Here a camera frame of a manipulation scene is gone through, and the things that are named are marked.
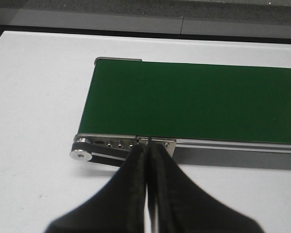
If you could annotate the grey stone counter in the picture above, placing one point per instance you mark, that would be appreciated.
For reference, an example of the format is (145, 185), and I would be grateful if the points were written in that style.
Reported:
(247, 18)

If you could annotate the green conveyor belt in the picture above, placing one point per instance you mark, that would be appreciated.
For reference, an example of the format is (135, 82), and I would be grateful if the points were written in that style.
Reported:
(189, 101)

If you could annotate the conveyor end roller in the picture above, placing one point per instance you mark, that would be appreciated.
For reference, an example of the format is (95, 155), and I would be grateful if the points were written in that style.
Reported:
(78, 152)

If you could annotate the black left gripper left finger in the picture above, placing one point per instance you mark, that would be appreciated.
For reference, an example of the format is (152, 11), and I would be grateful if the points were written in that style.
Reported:
(117, 208)

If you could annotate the aluminium conveyor frame rail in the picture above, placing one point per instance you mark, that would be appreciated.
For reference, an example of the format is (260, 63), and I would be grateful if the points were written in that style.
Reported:
(112, 149)

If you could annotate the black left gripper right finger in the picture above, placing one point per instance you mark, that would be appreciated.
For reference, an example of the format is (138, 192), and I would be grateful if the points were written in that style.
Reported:
(177, 205)

